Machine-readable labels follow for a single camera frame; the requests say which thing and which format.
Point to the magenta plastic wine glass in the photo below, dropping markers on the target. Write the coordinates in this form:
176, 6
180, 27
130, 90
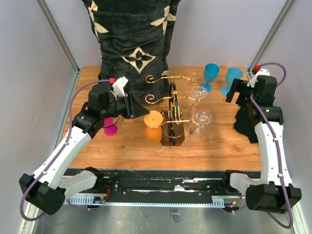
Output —
110, 128

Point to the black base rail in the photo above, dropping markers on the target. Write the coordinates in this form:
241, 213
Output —
164, 188

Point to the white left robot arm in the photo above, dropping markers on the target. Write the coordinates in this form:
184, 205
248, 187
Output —
45, 188

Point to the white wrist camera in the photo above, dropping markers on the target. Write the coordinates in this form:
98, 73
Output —
118, 86
256, 71

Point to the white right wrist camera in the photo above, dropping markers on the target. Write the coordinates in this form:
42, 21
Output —
256, 71

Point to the orange plastic wine glass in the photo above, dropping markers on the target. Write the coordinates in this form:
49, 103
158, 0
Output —
153, 131

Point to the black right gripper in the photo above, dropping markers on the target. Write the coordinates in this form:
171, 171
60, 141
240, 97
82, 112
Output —
238, 86

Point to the gold wire wine glass rack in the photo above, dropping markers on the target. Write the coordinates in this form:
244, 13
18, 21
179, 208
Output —
173, 132

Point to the clear wine glass rear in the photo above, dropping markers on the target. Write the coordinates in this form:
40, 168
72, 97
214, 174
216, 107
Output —
198, 93

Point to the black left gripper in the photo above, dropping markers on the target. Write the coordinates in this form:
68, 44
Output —
133, 108

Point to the black cloth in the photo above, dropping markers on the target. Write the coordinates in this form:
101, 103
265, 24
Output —
244, 124

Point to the blue plastic wine glass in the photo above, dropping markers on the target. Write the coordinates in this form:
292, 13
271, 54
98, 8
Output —
211, 72

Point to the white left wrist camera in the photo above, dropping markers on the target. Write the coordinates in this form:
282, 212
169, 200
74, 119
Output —
118, 86

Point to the teal plastic wine glass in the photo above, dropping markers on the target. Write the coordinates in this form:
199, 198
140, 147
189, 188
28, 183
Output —
232, 73

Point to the clear wine glass front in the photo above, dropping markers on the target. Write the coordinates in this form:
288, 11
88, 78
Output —
200, 120

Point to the clear wine glass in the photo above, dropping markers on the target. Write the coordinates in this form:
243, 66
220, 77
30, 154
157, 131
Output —
200, 120
198, 93

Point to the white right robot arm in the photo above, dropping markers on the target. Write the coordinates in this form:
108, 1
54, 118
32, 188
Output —
274, 192

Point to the black patterned plush pillow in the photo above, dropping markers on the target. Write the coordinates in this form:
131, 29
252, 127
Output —
135, 39

